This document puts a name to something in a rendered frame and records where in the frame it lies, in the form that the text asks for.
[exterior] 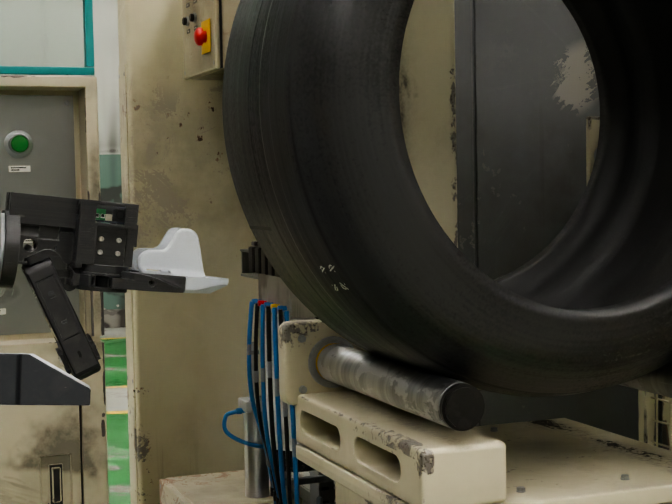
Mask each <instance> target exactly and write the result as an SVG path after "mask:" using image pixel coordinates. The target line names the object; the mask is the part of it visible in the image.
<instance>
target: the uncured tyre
mask: <svg viewBox="0 0 672 504"><path fill-rule="evenodd" d="M562 1H563V3H564V4H565V5H566V7H567V8H568V10H569V11H570V13H571V15H572V16H573V18H574V20H575V21H576V23H577V25H578V27H579V29H580V31H581V33H582V35H583V37H584V40H585V42H586V45H587V47H588V50H589V53H590V56H591V59H592V62H593V66H594V70H595V74H596V79H597V85H598V92H599V102H600V129H599V140H598V147H597V152H596V157H595V162H594V165H593V169H592V172H591V176H590V179H589V181H588V184H587V187H586V189H585V191H584V194H583V196H582V198H581V200H580V202H579V204H578V206H577V208H576V209H575V211H574V213H573V214H572V216H571V217H570V219H569V220H568V222H567V223H566V225H565V226H564V227H563V229H562V230H561V231H560V232H559V234H558V235H557V236H556V237H555V238H554V239H553V240H552V242H551V243H550V244H549V245H548V246H547V247H546V248H544V249H543V250H542V251H541V252H540V253H539V254H538V255H536V256H535V257H534V258H533V259H531V260H530V261H528V262H527V263H526V264H524V265H523V266H521V267H519V268H518V269H516V270H514V271H512V272H510V273H508V274H506V275H504V276H502V277H500V278H497V279H494V280H493V279H491V278H490V277H489V276H487V275H486V274H485V273H483V272H482V271H481V270H480V269H478V268H477V267H476V266H475V265H474V264H473V263H472V262H471V261H470V260H469V259H468V258H467V257H466V256H465V255H464V254H463V253H462V252H461V251H460V250H459V249H458V248H457V247H456V246H455V244H454V243H453V242H452V241H451V239H450V238H449V237H448V236H447V234H446V233H445V232H444V230H443V229H442V227H441V226H440V224H439V223H438V221H437V220H436V218H435V216H434V215H433V213H432V211H431V210H430V208H429V206H428V204H427V202H426V200H425V198H424V196H423V194H422V192H421V190H420V187H419V185H418V183H417V180H416V177H415V175H414V172H413V169H412V166H411V163H410V160H409V156H408V152H407V149H406V144H405V140H404V135H403V129H402V123H401V115H400V103H399V71H400V59H401V51H402V45H403V39H404V34H405V30H406V26H407V22H408V18H409V15H410V11H411V8H412V5H413V3H414V0H240V2H239V5H238V8H237V11H236V14H235V18H234V21H233V25H232V29H231V33H230V37H229V42H228V47H227V52H226V59H225V66H224V76H223V93H222V115H223V130H224V139H225V146H226V153H227V158H228V163H229V167H230V172H231V176H232V179H233V183H234V186H235V190H236V193H237V196H238V198H239V201H240V204H241V207H242V209H243V212H244V214H245V217H246V219H247V221H248V224H249V225H250V226H263V227H270V228H271V230H272V231H269V230H257V229H251V230H252V232H253V234H254V236H255V238H256V240H257V242H258V244H259V246H260V247H261V249H262V251H263V253H264V254H265V256H266V257H267V259H268V261H269V262H270V264H271V265H272V267H273V268H274V270H275V271H276V272H277V274H278V275H279V277H280V278H281V279H282V280H283V282H284V283H285V284H286V286H287V287H288V288H289V289H290V290H291V291H292V293H293V294H294V295H295V296H296V297H297V298H298V299H299V300H300V301H301V302H302V303H303V304H304V305H305V306H306V307H307V308H308V309H309V310H310V311H311V312H312V313H313V314H314V315H315V316H316V317H317V318H319V319H320V320H321V321H322V322H323V323H325V324H326V325H327V326H328V327H330V328H331V329H332V330H334V331H335V332H336V333H338V334H339V335H341V336H342V337H344V338H345V339H347V340H348V341H350V342H352V343H353V344H355V345H357V346H359V347H360V348H362V349H364V350H366V351H368V352H370V353H372V354H374V355H377V356H380V357H383V358H386V359H390V360H393V361H396V362H400V363H403V364H406V365H409V366H413V367H416V368H419V369H422V370H426V371H429V372H432V373H435V374H439V375H442V376H445V377H448V378H452V379H455V380H458V381H461V382H465V383H468V384H470V385H472V386H474V387H476V388H478V389H481V390H485V391H489V392H494V393H499V394H505V395H513V396H523V397H556V396H567V395H574V394H580V393H585V392H590V391H594V390H599V389H603V388H607V387H611V386H615V385H618V384H622V383H625V382H628V381H631V380H634V379H637V378H639V377H642V376H644V375H646V374H649V373H651V372H653V371H655V370H657V369H659V368H661V367H663V366H665V365H667V364H669V363H670V362H672V0H562ZM326 259H332V261H333V262H334V264H335V266H336V267H337V269H338V270H339V272H340V273H341V275H342V276H343V278H344V279H345V281H346V282H347V284H348V285H349V286H350V288H351V289H352V290H353V292H354V293H355V294H350V295H345V296H338V294H337V293H336V292H335V291H334V289H333V288H332V287H331V285H330V284H329V282H328V281H327V279H326V278H325V277H324V275H323V274H322V272H321V270H320V269H319V267H318V266H317V264H316V262H315V261H320V260H326Z"/></svg>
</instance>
